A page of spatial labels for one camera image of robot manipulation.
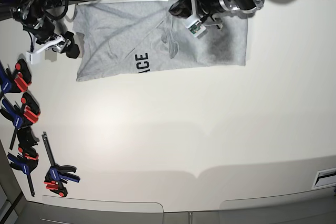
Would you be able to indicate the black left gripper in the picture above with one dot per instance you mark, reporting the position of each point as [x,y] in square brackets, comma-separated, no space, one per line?
[184,8]

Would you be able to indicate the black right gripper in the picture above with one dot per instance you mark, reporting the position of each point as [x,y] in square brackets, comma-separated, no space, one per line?
[67,46]

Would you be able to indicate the grey T-shirt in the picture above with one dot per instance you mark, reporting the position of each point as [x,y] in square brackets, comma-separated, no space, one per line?
[140,37]

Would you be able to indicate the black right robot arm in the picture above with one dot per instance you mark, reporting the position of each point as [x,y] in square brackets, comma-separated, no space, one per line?
[38,18]

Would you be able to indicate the blue red bar clamp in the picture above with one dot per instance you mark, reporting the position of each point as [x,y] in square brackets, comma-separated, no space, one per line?
[27,158]
[17,81]
[23,117]
[57,176]

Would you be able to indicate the white label plate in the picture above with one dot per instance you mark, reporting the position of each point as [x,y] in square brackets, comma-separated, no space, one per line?
[324,179]

